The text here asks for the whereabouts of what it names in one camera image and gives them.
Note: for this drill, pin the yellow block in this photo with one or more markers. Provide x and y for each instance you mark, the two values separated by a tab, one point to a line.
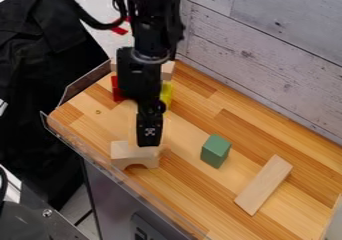
167	94

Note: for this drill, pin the white arch block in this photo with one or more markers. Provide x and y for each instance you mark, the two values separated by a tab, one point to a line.
133	155

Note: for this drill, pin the flat wooden plank block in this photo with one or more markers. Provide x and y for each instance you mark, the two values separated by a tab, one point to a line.
263	185

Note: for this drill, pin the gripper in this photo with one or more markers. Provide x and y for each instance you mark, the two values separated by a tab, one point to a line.
139	79

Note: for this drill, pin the green cube block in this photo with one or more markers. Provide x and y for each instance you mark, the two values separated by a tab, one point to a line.
215	150

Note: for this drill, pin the red block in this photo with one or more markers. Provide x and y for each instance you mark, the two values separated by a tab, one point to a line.
117	92

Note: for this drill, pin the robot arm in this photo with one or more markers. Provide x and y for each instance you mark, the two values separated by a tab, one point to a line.
153	24

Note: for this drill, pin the black bag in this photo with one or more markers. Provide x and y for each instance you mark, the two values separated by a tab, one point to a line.
40	84

